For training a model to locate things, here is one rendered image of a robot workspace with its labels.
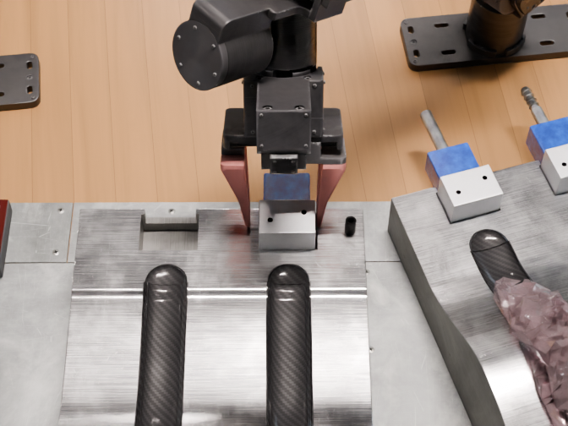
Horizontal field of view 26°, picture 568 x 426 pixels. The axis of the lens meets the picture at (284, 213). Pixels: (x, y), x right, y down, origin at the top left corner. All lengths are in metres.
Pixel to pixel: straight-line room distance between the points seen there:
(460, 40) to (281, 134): 0.46
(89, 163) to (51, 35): 0.19
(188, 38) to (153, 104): 0.36
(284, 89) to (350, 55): 0.38
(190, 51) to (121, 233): 0.22
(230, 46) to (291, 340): 0.27
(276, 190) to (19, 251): 0.27
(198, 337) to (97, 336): 0.09
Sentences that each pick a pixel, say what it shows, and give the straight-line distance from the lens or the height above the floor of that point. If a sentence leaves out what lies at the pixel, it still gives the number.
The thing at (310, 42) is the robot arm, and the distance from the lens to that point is 1.03.
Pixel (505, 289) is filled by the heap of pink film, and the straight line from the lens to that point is 1.12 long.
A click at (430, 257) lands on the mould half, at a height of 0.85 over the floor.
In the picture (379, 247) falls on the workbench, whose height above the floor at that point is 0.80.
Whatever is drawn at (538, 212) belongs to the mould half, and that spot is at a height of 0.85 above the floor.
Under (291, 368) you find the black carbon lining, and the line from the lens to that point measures 1.06.
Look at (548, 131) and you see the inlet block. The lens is 1.24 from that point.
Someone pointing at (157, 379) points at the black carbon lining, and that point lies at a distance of 1.06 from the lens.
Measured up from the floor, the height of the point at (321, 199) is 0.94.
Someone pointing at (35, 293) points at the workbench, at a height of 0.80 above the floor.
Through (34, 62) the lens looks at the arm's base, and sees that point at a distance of 1.37.
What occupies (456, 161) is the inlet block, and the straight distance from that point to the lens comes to 1.20.
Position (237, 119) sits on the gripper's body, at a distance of 1.07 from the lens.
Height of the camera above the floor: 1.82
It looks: 56 degrees down
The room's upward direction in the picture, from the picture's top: straight up
